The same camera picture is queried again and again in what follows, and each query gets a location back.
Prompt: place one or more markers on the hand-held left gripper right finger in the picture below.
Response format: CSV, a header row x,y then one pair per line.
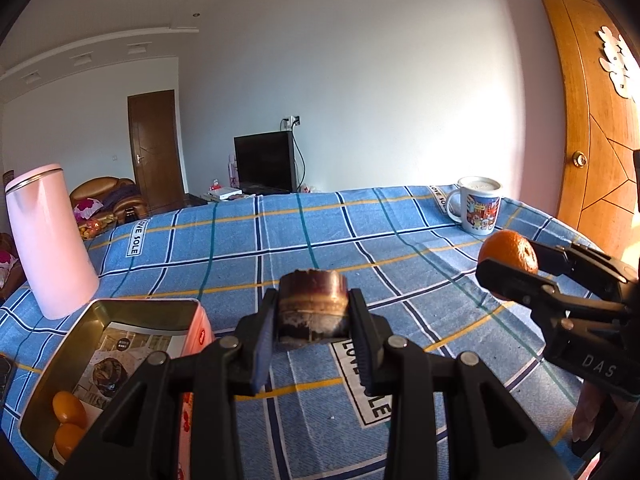
x,y
364,355

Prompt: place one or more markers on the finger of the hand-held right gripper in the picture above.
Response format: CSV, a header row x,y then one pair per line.
x,y
590,267
505,280

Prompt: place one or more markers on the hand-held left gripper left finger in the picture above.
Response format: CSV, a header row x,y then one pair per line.
x,y
264,350

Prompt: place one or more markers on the large orange tangerine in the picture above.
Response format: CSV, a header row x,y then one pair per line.
x,y
507,250

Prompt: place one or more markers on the brown ringed taro piece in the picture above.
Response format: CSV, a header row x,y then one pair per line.
x,y
312,305

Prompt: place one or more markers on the small yellow kumquat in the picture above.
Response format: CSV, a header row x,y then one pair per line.
x,y
69,406

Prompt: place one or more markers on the pink tin box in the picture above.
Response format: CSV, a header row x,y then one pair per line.
x,y
60,355

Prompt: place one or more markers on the small orange kumquat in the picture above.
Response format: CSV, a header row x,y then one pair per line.
x,y
67,441

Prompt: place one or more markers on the person's right hand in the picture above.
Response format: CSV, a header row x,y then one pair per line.
x,y
587,405

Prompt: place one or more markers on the white printed mug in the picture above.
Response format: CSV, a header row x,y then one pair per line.
x,y
477,207

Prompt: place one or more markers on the brass door knob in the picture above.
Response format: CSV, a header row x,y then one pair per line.
x,y
579,158

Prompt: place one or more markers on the blue plaid tablecloth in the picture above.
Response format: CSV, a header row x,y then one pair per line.
x,y
400,240

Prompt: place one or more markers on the printed paper sheet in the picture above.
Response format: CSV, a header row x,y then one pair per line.
x,y
125,355

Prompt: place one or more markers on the light wooden door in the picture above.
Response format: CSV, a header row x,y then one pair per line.
x,y
575,110

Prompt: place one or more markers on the dark television stand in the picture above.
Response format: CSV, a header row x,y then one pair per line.
x,y
260,191

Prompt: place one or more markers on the flat white box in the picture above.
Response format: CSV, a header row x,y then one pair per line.
x,y
225,191

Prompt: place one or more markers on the black television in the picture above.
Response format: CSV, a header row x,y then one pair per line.
x,y
264,160

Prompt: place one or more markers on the white paper door decoration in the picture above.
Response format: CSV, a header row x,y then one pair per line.
x,y
620,60

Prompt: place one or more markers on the floral cushion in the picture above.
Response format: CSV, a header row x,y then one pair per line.
x,y
87,207

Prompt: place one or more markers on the dark brown door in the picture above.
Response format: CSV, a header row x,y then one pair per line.
x,y
155,150

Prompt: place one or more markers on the brown leather armchair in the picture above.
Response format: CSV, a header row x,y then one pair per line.
x,y
102,187

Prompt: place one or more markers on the pink electric kettle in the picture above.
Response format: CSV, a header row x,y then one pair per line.
x,y
47,240

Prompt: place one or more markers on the brown leather sofa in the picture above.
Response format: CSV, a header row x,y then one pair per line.
x,y
12,285

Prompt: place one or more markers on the wall power outlet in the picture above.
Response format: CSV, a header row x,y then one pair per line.
x,y
291,121

